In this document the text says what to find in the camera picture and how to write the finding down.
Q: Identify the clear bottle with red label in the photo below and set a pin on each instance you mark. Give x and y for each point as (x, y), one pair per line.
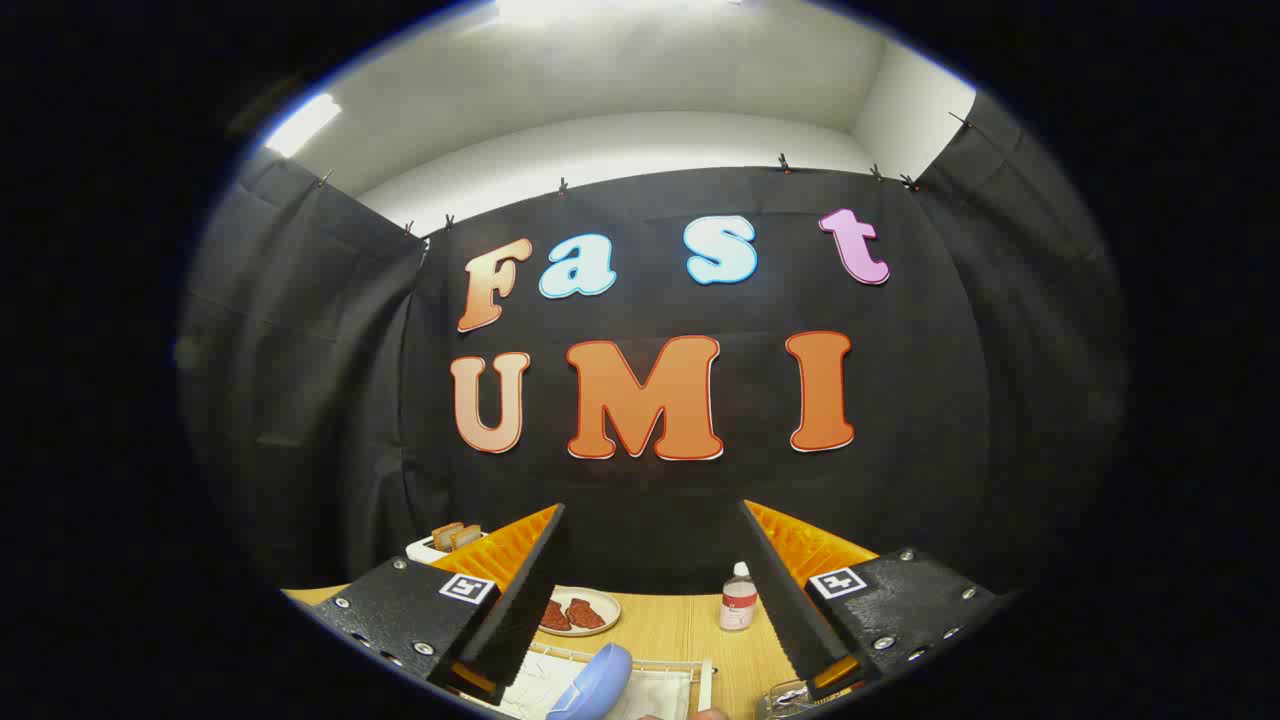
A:
(738, 602)

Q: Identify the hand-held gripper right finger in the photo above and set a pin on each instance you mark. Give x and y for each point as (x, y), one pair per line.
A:
(785, 600)

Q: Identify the black backdrop cloth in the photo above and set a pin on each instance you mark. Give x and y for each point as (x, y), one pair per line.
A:
(350, 400)

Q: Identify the toast slice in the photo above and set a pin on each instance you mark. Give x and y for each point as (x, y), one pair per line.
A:
(468, 535)
(444, 535)

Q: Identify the blue plate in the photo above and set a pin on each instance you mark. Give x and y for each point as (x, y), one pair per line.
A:
(598, 680)

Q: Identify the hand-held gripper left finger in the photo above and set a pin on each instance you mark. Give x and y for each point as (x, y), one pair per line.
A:
(520, 600)

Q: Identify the red meat piece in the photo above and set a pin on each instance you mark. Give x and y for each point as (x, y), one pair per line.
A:
(553, 617)
(585, 613)

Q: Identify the white toaster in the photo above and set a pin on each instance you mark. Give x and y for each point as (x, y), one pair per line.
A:
(428, 551)

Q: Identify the beige plate with meat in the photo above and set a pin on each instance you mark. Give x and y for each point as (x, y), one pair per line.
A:
(604, 603)

